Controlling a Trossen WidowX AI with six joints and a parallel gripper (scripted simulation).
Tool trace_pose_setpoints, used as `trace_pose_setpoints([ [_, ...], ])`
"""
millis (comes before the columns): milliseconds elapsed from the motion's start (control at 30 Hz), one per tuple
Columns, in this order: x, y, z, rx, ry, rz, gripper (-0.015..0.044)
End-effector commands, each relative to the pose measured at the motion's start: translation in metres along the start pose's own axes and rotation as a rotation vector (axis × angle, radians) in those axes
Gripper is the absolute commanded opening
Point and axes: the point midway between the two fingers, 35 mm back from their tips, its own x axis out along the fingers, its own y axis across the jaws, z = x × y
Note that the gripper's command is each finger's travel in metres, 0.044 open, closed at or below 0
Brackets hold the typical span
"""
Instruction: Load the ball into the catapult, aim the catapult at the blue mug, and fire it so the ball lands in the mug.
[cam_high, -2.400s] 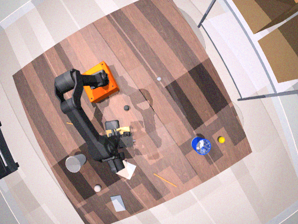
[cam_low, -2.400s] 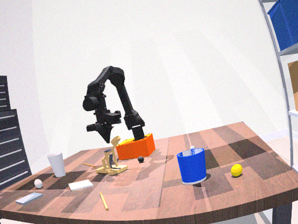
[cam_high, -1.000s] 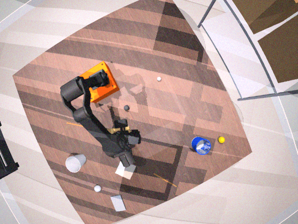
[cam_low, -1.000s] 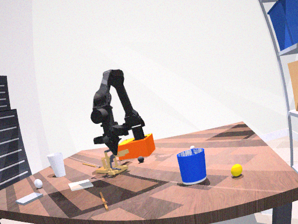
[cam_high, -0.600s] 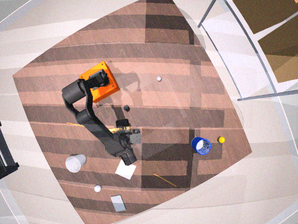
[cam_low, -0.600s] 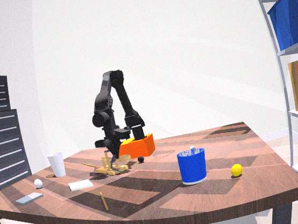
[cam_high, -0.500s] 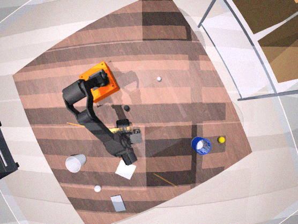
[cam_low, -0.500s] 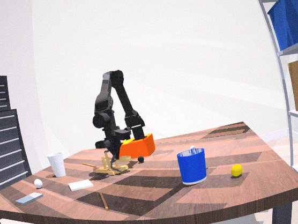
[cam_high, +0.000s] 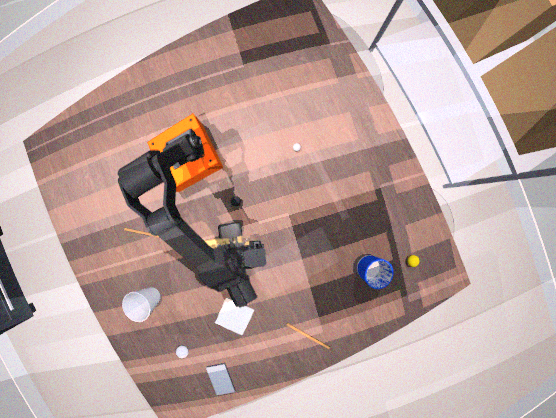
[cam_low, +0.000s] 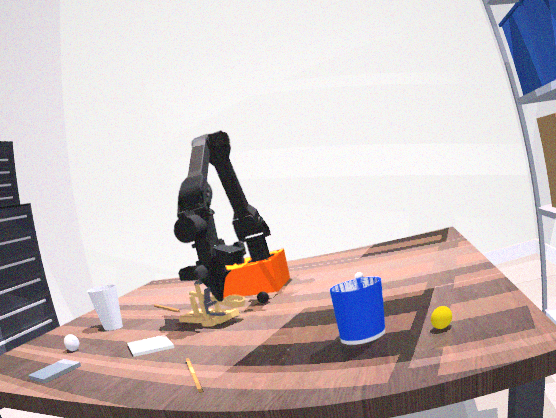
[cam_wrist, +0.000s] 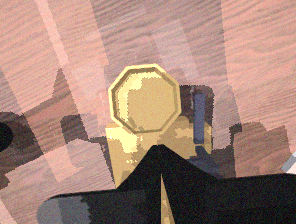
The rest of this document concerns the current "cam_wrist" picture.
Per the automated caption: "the dark grey ball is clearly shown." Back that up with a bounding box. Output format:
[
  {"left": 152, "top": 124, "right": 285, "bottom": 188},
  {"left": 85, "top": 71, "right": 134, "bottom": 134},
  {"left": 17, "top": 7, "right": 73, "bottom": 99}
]
[{"left": 0, "top": 122, "right": 13, "bottom": 152}]

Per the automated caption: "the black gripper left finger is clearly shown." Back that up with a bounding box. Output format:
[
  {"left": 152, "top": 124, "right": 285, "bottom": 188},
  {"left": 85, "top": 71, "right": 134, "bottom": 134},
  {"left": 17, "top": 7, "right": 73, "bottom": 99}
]
[{"left": 36, "top": 145, "right": 161, "bottom": 224}]

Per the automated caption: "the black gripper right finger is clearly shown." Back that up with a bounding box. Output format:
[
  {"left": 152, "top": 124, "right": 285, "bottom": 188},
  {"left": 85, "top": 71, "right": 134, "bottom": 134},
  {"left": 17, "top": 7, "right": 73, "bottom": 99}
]
[{"left": 158, "top": 144, "right": 296, "bottom": 224}]

